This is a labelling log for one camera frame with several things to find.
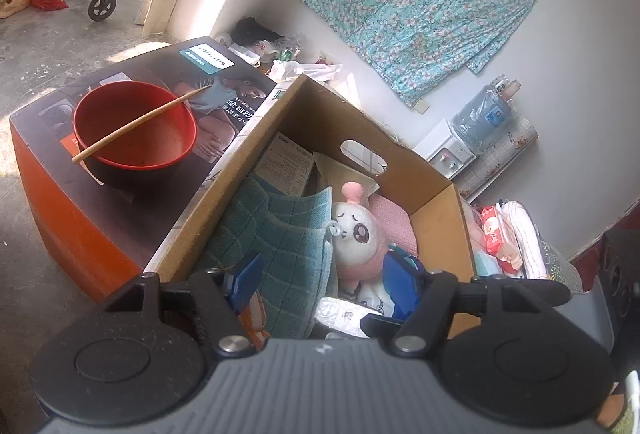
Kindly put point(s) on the beige wall socket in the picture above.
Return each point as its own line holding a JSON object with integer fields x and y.
{"x": 421, "y": 106}

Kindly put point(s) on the red bowl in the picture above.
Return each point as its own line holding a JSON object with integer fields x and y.
{"x": 140, "y": 134}

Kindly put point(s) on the white printed packet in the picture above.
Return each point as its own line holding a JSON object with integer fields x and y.
{"x": 345, "y": 309}

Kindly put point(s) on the orange striped white towel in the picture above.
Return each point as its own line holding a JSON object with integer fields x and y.
{"x": 255, "y": 314}

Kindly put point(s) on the red beige wet wipes pack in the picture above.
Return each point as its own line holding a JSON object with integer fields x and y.
{"x": 497, "y": 234}

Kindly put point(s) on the white printed leaflet box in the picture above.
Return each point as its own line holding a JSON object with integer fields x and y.
{"x": 285, "y": 159}

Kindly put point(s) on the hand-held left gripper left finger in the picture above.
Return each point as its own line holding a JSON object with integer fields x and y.
{"x": 247, "y": 281}

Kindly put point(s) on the blue water bottle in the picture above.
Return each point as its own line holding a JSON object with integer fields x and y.
{"x": 482, "y": 114}

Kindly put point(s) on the orange black appliance box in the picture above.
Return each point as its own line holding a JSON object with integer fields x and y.
{"x": 55, "y": 214}

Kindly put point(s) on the brown cardboard box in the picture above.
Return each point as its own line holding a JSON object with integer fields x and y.
{"x": 280, "y": 134}

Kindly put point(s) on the teal checked cloth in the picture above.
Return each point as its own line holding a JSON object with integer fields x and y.
{"x": 280, "y": 239}

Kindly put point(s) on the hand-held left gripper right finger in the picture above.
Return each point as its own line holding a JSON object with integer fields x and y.
{"x": 402, "y": 281}

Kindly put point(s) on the white knitted blanket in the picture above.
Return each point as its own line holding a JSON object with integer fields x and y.
{"x": 527, "y": 234}

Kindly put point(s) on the pink cloth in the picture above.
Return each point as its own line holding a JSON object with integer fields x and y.
{"x": 395, "y": 219}

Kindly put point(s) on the black cloth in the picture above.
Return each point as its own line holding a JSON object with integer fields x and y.
{"x": 255, "y": 30}

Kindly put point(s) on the pile of white plastic bags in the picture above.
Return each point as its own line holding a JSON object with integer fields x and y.
{"x": 295, "y": 64}

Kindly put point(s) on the wooden chopstick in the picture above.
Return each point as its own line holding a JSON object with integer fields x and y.
{"x": 135, "y": 124}

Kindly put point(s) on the yellow plastic bag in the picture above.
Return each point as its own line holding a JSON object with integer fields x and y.
{"x": 12, "y": 2}

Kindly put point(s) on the patterned wallpaper roll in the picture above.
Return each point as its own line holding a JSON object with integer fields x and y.
{"x": 505, "y": 154}

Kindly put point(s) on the pink white plush toy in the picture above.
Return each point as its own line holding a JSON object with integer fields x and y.
{"x": 357, "y": 234}

